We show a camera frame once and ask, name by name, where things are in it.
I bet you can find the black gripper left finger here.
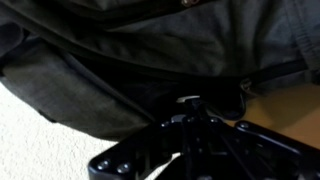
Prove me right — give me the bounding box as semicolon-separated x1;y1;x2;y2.
87;98;202;180

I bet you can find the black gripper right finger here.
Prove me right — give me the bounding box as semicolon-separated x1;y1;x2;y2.
199;99;320;180

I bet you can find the grey and black backpack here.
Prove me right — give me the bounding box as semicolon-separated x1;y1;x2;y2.
0;0;320;143

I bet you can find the brown leather couch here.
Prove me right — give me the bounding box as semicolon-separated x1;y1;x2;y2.
224;82;320;151

